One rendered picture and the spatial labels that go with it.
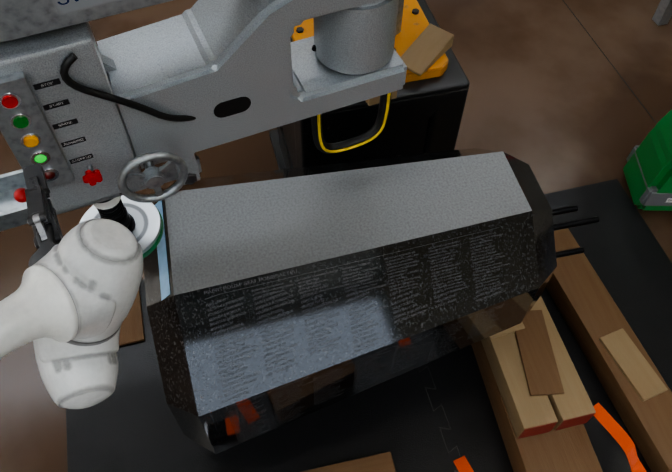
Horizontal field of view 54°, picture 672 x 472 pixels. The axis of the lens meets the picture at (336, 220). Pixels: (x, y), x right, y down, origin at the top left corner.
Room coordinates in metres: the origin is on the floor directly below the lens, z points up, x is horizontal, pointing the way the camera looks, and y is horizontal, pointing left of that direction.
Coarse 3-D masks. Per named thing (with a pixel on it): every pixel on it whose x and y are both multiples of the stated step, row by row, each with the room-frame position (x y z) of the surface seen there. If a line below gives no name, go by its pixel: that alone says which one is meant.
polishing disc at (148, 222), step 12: (132, 204) 1.05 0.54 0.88; (144, 204) 1.05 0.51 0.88; (84, 216) 1.01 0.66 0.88; (96, 216) 1.01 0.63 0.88; (132, 216) 1.01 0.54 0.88; (144, 216) 1.01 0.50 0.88; (156, 216) 1.01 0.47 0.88; (144, 228) 0.98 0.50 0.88; (156, 228) 0.98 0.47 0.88; (144, 240) 0.94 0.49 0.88; (144, 252) 0.91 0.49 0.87
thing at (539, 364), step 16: (528, 320) 1.05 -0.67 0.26; (544, 320) 1.05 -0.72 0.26; (496, 336) 0.99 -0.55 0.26; (528, 336) 0.99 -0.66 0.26; (544, 336) 0.99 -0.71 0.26; (528, 352) 0.93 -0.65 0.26; (544, 352) 0.93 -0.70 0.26; (528, 368) 0.87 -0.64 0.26; (544, 368) 0.88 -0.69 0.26; (528, 384) 0.82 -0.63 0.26; (544, 384) 0.82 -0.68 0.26; (560, 384) 0.82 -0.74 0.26
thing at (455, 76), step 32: (448, 64) 1.79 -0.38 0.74; (416, 96) 1.64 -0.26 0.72; (448, 96) 1.68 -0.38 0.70; (288, 128) 1.82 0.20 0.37; (352, 128) 1.58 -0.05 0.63; (384, 128) 1.62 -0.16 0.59; (416, 128) 1.66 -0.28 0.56; (448, 128) 1.68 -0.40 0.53; (288, 160) 1.83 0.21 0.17; (320, 160) 1.55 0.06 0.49; (352, 160) 1.59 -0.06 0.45
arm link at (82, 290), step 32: (96, 224) 0.46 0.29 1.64; (64, 256) 0.41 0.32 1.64; (96, 256) 0.41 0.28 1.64; (128, 256) 0.43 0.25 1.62; (32, 288) 0.38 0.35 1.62; (64, 288) 0.38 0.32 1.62; (96, 288) 0.39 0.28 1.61; (128, 288) 0.40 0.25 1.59; (0, 320) 0.33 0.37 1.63; (32, 320) 0.34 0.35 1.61; (64, 320) 0.35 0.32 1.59; (96, 320) 0.37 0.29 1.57; (0, 352) 0.31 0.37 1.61
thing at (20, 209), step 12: (0, 180) 0.94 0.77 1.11; (12, 180) 0.95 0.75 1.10; (24, 180) 0.96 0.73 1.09; (168, 180) 0.99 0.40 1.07; (192, 180) 0.98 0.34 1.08; (0, 192) 0.94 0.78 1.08; (12, 192) 0.94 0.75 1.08; (0, 204) 0.90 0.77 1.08; (12, 204) 0.90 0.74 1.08; (24, 204) 0.90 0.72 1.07; (84, 204) 0.91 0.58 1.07; (0, 216) 0.84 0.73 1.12; (12, 216) 0.85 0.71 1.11; (24, 216) 0.85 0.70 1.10; (0, 228) 0.83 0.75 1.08
